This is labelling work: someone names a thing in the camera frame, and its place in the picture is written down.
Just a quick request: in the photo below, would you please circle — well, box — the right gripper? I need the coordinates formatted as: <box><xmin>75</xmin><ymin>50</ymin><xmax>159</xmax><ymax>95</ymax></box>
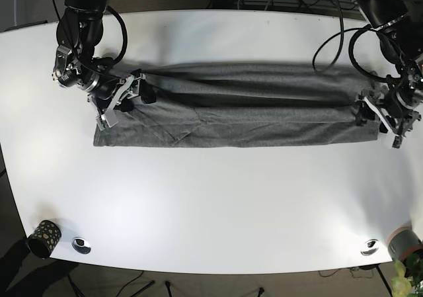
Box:
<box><xmin>88</xmin><ymin>71</ymin><xmax>157</xmax><ymax>115</ymax></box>

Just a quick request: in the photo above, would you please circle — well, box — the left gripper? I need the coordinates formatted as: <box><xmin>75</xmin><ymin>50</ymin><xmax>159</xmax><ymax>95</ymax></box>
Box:
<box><xmin>354</xmin><ymin>89</ymin><xmax>422</xmax><ymax>138</ymax></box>

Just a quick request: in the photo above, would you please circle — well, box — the grey T-shirt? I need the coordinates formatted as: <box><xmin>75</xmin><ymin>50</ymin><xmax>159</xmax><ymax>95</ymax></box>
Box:
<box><xmin>93</xmin><ymin>62</ymin><xmax>382</xmax><ymax>148</ymax></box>

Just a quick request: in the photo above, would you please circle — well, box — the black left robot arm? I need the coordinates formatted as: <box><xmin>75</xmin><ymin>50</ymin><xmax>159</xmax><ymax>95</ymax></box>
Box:
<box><xmin>348</xmin><ymin>0</ymin><xmax>422</xmax><ymax>148</ymax></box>

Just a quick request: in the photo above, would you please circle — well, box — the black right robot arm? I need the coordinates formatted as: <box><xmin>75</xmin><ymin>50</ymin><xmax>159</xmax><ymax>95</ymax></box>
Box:
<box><xmin>52</xmin><ymin>0</ymin><xmax>157</xmax><ymax>114</ymax></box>

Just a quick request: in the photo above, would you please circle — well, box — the grey plant pot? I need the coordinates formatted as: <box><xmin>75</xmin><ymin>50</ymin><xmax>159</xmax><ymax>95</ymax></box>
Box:
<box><xmin>387</xmin><ymin>226</ymin><xmax>422</xmax><ymax>262</ymax></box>

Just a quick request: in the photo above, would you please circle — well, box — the right silver table grommet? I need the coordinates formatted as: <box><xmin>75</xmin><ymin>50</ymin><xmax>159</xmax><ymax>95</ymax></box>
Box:
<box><xmin>360</xmin><ymin>239</ymin><xmax>379</xmax><ymax>257</ymax></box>

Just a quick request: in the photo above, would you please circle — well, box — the silver table grommet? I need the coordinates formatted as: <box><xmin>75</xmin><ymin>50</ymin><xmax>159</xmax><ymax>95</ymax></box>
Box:
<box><xmin>360</xmin><ymin>239</ymin><xmax>379</xmax><ymax>257</ymax></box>
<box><xmin>71</xmin><ymin>237</ymin><xmax>91</xmax><ymax>255</ymax></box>

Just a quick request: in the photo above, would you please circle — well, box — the left silver table grommet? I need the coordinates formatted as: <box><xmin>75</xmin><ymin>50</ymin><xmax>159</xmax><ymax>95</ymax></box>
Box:
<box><xmin>71</xmin><ymin>237</ymin><xmax>91</xmax><ymax>255</ymax></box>

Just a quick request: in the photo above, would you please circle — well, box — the green plant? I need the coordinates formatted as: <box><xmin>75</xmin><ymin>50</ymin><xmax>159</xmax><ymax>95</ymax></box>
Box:
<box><xmin>391</xmin><ymin>253</ymin><xmax>422</xmax><ymax>297</ymax></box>

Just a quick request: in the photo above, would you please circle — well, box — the black gold spotted cup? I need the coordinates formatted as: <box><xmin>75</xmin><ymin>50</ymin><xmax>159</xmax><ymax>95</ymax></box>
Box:
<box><xmin>26</xmin><ymin>220</ymin><xmax>61</xmax><ymax>259</ymax></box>

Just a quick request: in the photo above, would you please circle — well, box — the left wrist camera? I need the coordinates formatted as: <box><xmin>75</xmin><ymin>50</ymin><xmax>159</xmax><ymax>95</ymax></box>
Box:
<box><xmin>392</xmin><ymin>136</ymin><xmax>403</xmax><ymax>149</ymax></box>

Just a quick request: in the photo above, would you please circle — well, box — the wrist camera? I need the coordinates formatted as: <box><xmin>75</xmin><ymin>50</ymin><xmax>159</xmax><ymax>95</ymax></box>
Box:
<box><xmin>96</xmin><ymin>111</ymin><xmax>118</xmax><ymax>131</ymax></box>
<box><xmin>392</xmin><ymin>136</ymin><xmax>403</xmax><ymax>149</ymax></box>

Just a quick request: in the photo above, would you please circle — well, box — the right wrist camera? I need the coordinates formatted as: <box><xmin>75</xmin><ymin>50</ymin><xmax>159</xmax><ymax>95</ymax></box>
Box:
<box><xmin>96</xmin><ymin>111</ymin><xmax>118</xmax><ymax>131</ymax></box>

